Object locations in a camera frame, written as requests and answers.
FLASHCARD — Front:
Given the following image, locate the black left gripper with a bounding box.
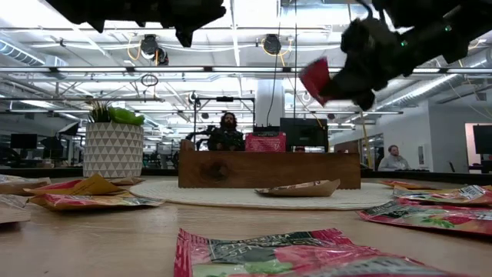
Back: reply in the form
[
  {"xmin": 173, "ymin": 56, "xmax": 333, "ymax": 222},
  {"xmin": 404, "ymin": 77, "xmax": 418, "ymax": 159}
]
[{"xmin": 45, "ymin": 0, "xmax": 228, "ymax": 48}]

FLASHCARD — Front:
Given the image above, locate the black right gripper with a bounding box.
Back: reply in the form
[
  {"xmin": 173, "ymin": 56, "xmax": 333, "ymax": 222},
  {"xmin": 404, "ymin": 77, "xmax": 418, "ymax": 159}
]
[{"xmin": 319, "ymin": 18, "xmax": 422, "ymax": 112}]

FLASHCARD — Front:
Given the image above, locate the red strawberry tea packet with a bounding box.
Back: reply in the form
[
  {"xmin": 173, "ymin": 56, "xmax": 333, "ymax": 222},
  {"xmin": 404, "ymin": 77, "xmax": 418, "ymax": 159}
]
[
  {"xmin": 356, "ymin": 199, "xmax": 492, "ymax": 236},
  {"xmin": 173, "ymin": 227, "xmax": 468, "ymax": 277},
  {"xmin": 244, "ymin": 132, "xmax": 288, "ymax": 153},
  {"xmin": 298, "ymin": 56, "xmax": 332, "ymax": 108}
]

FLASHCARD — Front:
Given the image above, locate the orange mango tea packet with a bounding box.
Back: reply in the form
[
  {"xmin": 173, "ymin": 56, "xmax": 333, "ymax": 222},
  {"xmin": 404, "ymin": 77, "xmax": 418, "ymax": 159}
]
[
  {"xmin": 22, "ymin": 173, "xmax": 126, "ymax": 196},
  {"xmin": 28, "ymin": 192, "xmax": 166, "ymax": 212},
  {"xmin": 378, "ymin": 179, "xmax": 443, "ymax": 191},
  {"xmin": 391, "ymin": 184, "xmax": 492, "ymax": 207}
]

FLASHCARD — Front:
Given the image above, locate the black computer case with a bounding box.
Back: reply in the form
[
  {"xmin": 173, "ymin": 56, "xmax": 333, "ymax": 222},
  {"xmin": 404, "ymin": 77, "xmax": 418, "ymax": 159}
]
[{"xmin": 279, "ymin": 117, "xmax": 330, "ymax": 153}]

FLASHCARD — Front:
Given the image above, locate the person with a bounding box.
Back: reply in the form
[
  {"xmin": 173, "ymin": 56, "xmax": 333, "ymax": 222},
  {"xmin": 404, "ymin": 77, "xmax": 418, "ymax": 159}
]
[
  {"xmin": 377, "ymin": 144, "xmax": 411, "ymax": 172},
  {"xmin": 207, "ymin": 112, "xmax": 246, "ymax": 152}
]

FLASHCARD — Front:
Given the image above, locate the wooden three-compartment tray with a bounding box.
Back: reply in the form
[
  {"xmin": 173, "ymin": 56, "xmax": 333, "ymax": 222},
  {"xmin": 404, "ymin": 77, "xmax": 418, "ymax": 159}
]
[{"xmin": 178, "ymin": 138, "xmax": 362, "ymax": 190}]

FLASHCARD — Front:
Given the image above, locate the succulent in white patterned pot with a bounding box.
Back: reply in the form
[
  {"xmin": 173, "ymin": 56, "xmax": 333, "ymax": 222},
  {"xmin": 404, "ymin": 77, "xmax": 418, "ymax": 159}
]
[{"xmin": 83, "ymin": 98, "xmax": 146, "ymax": 179}]

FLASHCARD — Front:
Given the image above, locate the white round plate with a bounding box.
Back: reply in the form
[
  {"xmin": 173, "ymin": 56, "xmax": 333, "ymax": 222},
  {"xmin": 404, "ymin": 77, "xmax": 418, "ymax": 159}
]
[{"xmin": 129, "ymin": 179, "xmax": 397, "ymax": 211}]

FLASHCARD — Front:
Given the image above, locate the black ceiling cable reel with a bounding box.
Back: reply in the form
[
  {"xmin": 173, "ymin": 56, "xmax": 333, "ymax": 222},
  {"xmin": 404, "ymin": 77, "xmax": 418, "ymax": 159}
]
[
  {"xmin": 262, "ymin": 33, "xmax": 283, "ymax": 56},
  {"xmin": 140, "ymin": 33, "xmax": 170, "ymax": 66}
]

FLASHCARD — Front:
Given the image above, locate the yellow cable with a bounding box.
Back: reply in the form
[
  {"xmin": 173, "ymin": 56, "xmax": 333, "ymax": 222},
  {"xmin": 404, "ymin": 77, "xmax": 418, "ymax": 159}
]
[{"xmin": 359, "ymin": 110, "xmax": 374, "ymax": 169}]

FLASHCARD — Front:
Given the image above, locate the black background rig frame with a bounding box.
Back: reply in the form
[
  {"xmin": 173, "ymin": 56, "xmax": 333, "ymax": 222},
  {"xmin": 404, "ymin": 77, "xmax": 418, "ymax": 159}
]
[{"xmin": 193, "ymin": 95, "xmax": 257, "ymax": 134}]

